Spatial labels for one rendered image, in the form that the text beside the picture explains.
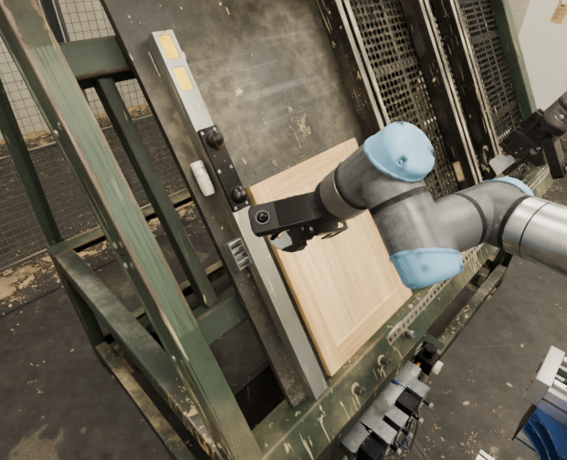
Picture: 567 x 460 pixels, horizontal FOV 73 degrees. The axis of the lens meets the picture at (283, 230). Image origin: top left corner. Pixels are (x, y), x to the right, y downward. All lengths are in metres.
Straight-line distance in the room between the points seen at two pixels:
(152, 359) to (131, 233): 0.64
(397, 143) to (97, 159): 0.56
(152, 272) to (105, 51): 0.49
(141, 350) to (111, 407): 0.91
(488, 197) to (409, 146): 0.14
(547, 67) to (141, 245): 4.40
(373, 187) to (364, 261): 0.76
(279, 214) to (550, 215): 0.34
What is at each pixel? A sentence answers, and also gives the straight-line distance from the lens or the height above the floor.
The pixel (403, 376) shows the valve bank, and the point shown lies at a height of 0.74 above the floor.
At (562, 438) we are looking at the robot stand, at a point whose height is 0.90.
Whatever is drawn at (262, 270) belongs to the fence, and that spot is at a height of 1.22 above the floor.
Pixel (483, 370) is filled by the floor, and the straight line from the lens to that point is 2.47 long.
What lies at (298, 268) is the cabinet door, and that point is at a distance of 1.03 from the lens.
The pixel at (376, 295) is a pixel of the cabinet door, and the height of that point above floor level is 0.97.
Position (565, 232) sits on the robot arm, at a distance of 0.51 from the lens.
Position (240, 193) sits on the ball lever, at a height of 1.45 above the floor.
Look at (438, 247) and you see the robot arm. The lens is 0.47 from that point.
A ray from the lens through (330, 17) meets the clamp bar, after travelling 1.33.
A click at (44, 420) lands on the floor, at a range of 2.38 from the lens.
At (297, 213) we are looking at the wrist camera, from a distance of 0.58.
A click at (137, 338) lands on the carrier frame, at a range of 1.43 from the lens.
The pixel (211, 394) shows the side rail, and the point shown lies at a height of 1.08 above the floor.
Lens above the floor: 1.85
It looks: 36 degrees down
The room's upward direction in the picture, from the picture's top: straight up
